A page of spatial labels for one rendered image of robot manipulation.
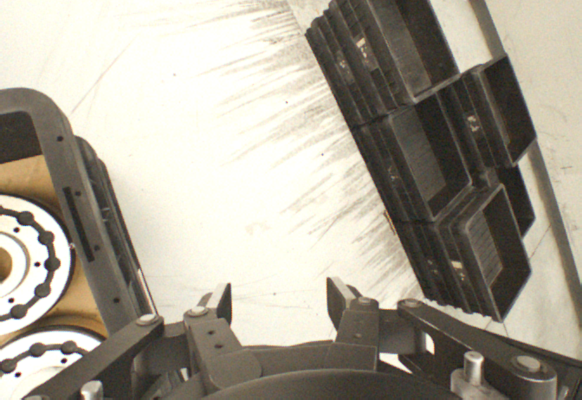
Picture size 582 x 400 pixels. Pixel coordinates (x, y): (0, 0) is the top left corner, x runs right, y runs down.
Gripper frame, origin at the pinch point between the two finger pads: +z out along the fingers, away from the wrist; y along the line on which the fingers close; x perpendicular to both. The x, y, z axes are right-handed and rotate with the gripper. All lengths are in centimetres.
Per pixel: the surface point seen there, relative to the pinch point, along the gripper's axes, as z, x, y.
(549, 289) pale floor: 201, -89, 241
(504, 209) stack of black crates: 80, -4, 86
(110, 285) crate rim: 2.2, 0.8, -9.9
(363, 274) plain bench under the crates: 37.4, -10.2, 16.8
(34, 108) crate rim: 1.2, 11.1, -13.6
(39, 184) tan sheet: 9.3, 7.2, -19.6
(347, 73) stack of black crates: 76, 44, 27
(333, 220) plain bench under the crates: 35.6, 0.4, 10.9
